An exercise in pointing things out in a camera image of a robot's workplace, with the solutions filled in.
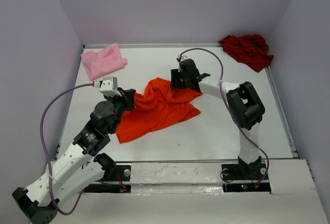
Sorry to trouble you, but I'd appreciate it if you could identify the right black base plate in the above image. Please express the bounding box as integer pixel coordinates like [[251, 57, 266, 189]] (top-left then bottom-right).
[[220, 163, 271, 193]]

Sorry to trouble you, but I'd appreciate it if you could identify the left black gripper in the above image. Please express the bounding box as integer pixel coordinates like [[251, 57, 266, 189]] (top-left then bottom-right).
[[104, 87, 136, 134]]

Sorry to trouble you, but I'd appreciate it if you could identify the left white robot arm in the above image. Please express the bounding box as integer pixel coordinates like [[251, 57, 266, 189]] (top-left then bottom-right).
[[12, 88, 136, 223]]

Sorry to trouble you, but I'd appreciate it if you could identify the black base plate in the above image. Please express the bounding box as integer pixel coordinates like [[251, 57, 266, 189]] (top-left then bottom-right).
[[220, 163, 271, 193], [84, 164, 131, 194]]

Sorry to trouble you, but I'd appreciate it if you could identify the dark red t shirt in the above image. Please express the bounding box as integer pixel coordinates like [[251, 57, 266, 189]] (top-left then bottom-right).
[[218, 34, 274, 73]]

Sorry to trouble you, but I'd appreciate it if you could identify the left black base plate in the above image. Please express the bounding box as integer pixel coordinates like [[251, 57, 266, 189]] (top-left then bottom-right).
[[84, 164, 131, 194]]

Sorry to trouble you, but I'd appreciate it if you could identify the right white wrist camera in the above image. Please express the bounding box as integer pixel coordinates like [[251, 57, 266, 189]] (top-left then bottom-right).
[[176, 55, 187, 63]]

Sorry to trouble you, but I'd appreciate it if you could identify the pink t shirt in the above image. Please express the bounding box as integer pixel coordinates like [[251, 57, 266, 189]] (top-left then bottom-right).
[[81, 43, 128, 81]]

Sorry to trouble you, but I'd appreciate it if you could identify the orange t shirt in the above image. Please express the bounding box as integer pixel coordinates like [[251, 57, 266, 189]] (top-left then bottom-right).
[[116, 77, 202, 143]]

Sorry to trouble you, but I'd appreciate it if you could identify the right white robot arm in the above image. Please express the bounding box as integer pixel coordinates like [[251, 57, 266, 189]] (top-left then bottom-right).
[[171, 59, 265, 179]]

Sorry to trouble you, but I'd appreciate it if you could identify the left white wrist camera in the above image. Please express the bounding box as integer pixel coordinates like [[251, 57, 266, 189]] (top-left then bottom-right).
[[93, 76, 121, 97]]

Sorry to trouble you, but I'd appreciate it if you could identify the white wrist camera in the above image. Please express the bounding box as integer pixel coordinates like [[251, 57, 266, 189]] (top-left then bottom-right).
[[93, 76, 121, 97], [176, 55, 187, 63]]

